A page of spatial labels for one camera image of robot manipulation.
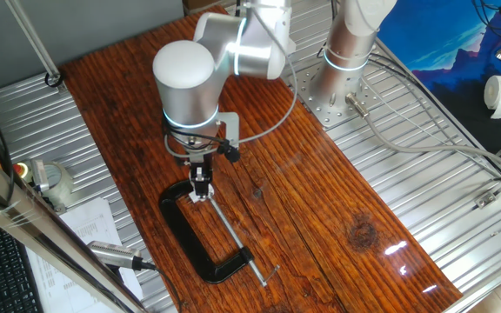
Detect blue mountain poster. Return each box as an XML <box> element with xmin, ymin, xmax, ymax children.
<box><xmin>376</xmin><ymin>0</ymin><xmax>501</xmax><ymax>153</ymax></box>

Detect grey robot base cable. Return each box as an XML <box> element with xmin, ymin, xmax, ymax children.
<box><xmin>344</xmin><ymin>92</ymin><xmax>501</xmax><ymax>179</ymax></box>

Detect black C-clamp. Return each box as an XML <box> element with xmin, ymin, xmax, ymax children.
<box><xmin>157</xmin><ymin>178</ymin><xmax>281</xmax><ymax>288</ymax></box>

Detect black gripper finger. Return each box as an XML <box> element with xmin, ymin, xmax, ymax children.
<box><xmin>189</xmin><ymin>167</ymin><xmax>206</xmax><ymax>199</ymax></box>
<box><xmin>202</xmin><ymin>164</ymin><xmax>215</xmax><ymax>197</ymax></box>

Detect white bulb socket adapter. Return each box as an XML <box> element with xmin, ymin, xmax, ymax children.
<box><xmin>188</xmin><ymin>190</ymin><xmax>216</xmax><ymax>204</ymax></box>

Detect diagonal aluminium frame post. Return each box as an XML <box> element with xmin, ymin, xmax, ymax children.
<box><xmin>4</xmin><ymin>0</ymin><xmax>67</xmax><ymax>92</ymax></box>

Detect clear tape roll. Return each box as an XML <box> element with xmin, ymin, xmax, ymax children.
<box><xmin>37</xmin><ymin>161</ymin><xmax>76</xmax><ymax>212</ymax></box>

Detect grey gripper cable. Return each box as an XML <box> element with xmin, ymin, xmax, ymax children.
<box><xmin>163</xmin><ymin>6</ymin><xmax>299</xmax><ymax>158</ymax></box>

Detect steel frame beam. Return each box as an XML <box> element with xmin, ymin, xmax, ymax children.
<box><xmin>0</xmin><ymin>125</ymin><xmax>147</xmax><ymax>313</ymax></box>

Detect brown wooden board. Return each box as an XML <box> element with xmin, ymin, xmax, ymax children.
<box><xmin>58</xmin><ymin>4</ymin><xmax>464</xmax><ymax>313</ymax></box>

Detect silver ribbed handheld device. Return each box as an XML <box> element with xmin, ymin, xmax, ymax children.
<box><xmin>87</xmin><ymin>240</ymin><xmax>145</xmax><ymax>271</ymax></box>

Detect printed paper sheets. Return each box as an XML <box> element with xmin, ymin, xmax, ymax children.
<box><xmin>26</xmin><ymin>197</ymin><xmax>145</xmax><ymax>313</ymax></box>

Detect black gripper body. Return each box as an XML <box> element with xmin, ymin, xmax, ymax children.
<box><xmin>187</xmin><ymin>150</ymin><xmax>215</xmax><ymax>175</ymax></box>

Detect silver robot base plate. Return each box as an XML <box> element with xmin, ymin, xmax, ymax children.
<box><xmin>287</xmin><ymin>64</ymin><xmax>384</xmax><ymax>130</ymax></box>

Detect black handheld device cable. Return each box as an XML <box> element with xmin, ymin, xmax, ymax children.
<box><xmin>139</xmin><ymin>260</ymin><xmax>183</xmax><ymax>313</ymax></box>

